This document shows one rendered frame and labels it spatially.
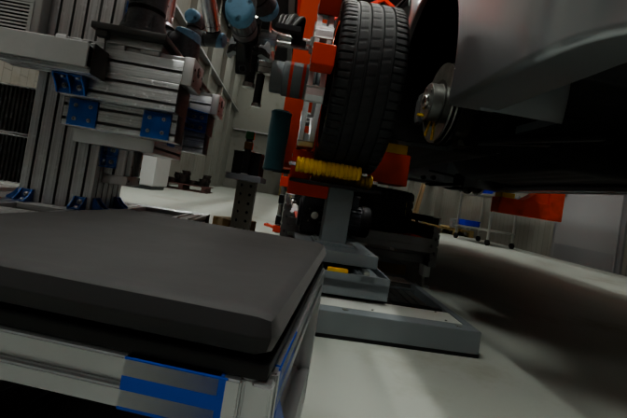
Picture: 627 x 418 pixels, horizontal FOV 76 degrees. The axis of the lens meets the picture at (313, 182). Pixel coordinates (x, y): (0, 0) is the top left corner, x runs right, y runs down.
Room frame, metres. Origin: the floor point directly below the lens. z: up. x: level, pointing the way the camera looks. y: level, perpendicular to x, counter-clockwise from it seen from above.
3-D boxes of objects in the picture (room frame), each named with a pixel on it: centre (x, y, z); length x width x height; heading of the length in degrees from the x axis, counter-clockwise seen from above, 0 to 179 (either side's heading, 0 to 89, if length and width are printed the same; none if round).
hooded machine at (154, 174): (7.73, 3.26, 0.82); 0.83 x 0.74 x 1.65; 4
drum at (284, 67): (1.60, 0.13, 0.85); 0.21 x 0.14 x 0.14; 93
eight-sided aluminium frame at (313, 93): (1.60, 0.06, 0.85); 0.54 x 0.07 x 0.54; 3
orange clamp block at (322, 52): (1.29, 0.04, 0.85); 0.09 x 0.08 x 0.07; 3
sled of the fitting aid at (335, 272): (1.59, -0.11, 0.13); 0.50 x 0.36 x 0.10; 3
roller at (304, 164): (1.49, -0.05, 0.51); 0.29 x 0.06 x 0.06; 93
